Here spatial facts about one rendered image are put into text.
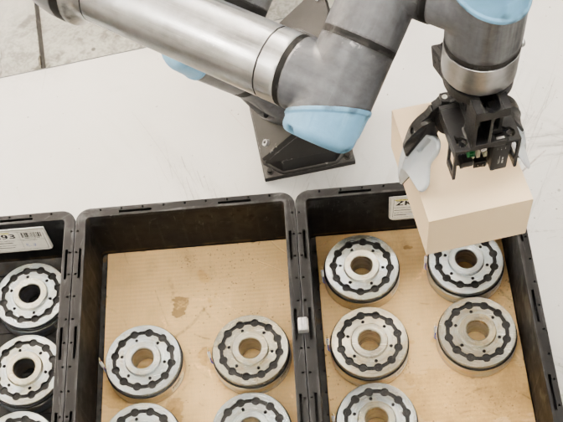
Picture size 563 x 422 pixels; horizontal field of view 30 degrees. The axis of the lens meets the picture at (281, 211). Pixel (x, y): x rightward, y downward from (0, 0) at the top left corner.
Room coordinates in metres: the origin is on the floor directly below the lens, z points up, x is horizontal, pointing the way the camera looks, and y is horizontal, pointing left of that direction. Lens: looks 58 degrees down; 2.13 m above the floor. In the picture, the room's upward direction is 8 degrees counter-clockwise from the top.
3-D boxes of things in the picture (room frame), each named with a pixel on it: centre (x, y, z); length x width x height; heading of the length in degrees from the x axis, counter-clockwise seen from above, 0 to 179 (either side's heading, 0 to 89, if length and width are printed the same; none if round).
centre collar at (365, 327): (0.57, -0.09, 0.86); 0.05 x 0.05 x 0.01
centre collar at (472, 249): (0.66, -0.24, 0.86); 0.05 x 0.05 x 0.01
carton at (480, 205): (0.67, -0.21, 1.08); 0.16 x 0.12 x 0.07; 5
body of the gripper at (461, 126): (0.64, -0.22, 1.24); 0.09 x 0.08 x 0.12; 5
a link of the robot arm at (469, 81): (0.65, -0.22, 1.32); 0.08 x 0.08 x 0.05
